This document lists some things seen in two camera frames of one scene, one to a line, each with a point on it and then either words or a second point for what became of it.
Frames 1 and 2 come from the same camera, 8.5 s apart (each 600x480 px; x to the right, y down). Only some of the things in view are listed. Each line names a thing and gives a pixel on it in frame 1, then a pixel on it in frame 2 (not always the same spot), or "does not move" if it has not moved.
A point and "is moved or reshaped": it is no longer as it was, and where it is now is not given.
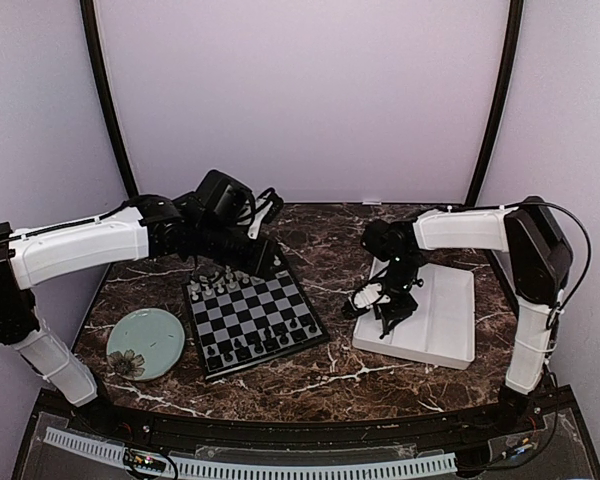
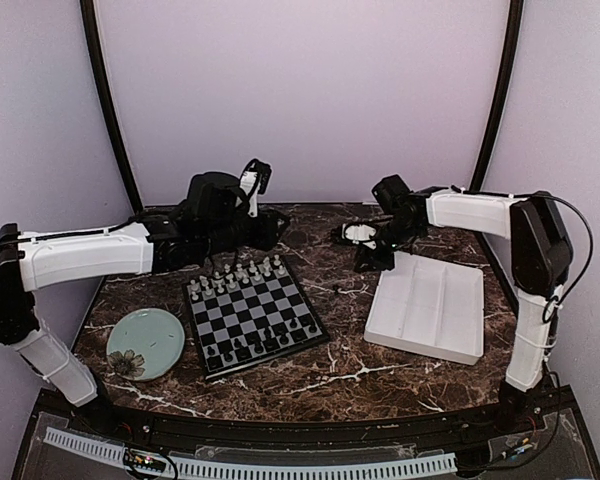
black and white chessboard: x=241 y=318 does not move
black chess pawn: x=270 y=343 does not move
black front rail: x=190 y=427 does not move
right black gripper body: x=402 y=271 -> x=400 y=234
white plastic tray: x=441 y=330 is moved or reshaped
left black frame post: x=93 y=34 does not move
